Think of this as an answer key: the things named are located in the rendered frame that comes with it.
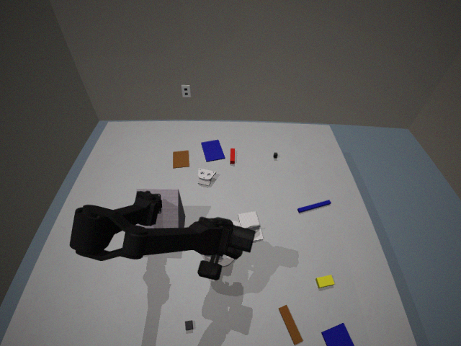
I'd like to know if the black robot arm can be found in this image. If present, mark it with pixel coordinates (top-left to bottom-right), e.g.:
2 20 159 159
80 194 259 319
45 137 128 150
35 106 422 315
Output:
70 190 255 261

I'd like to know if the blue flat bar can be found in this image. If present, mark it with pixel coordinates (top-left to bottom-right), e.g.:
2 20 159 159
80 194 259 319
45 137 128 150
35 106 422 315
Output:
297 200 331 213

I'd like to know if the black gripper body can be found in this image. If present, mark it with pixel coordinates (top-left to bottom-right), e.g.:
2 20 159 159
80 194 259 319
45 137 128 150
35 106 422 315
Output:
198 255 222 280

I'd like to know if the yellow rectangular block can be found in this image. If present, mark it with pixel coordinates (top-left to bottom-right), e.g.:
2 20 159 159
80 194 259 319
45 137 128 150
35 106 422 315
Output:
315 275 335 288

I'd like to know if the red rectangular block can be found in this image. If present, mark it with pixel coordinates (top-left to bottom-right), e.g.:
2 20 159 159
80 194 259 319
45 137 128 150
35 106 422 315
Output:
230 148 235 164

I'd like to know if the brown flat bar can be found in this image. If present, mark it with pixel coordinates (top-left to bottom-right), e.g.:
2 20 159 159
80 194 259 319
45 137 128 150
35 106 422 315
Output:
279 305 303 345

